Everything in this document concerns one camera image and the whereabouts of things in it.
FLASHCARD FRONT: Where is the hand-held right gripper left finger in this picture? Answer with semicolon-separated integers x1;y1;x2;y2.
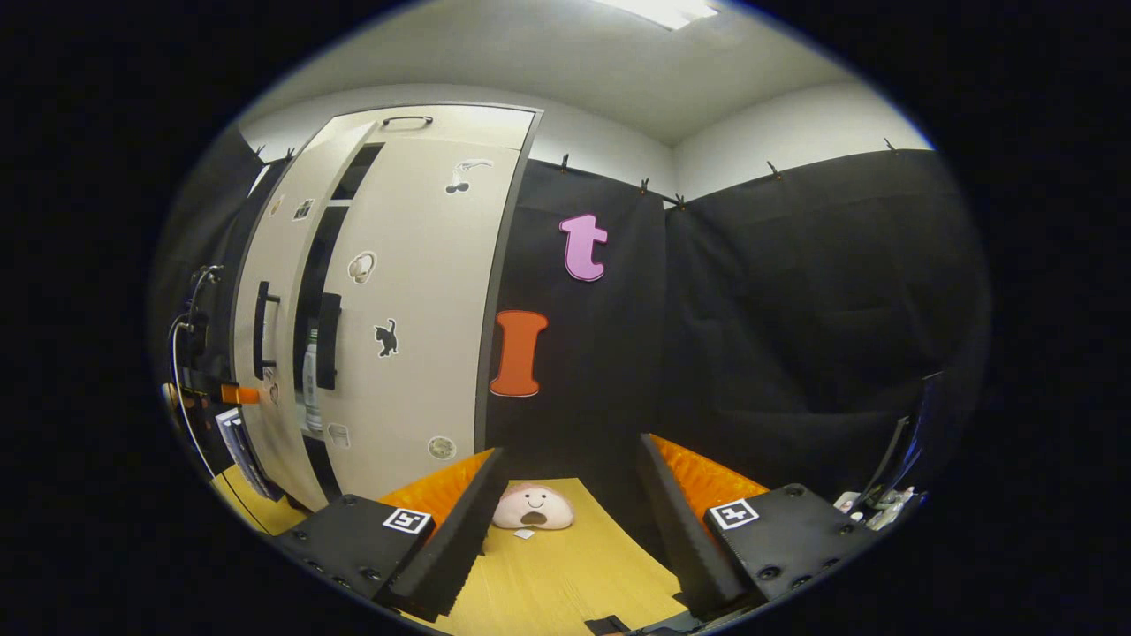
276;447;509;622

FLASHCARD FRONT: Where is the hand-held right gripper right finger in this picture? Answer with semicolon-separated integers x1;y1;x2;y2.
638;432;884;622

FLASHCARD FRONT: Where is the white green-labelled plastic bottle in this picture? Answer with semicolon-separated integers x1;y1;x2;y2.
303;329;322;434

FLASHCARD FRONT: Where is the white book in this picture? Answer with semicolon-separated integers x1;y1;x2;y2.
215;407;253;478

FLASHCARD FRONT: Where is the grey-blue book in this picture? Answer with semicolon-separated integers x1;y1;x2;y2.
225;415;266;491

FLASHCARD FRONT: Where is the pink smiling plush toy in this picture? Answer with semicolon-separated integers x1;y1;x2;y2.
492;483;575;531

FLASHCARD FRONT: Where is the white tray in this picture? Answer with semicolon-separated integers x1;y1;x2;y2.
833;490;924;534

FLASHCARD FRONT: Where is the black backdrop cloth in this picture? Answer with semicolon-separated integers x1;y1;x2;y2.
482;159;677;496
663;148;992;513

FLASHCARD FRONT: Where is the tall pump bottle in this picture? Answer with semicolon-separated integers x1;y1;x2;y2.
870;484;920;531

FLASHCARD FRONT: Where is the white cabinet body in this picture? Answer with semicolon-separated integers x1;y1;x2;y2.
232;104;544;513

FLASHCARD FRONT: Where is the white cabinet drawer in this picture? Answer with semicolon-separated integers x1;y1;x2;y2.
331;106;542;151

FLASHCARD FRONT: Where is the ceiling light panel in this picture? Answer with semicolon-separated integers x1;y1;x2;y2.
592;0;721;32

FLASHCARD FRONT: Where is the thin gripper cable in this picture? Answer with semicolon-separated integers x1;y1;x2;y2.
168;318;270;535

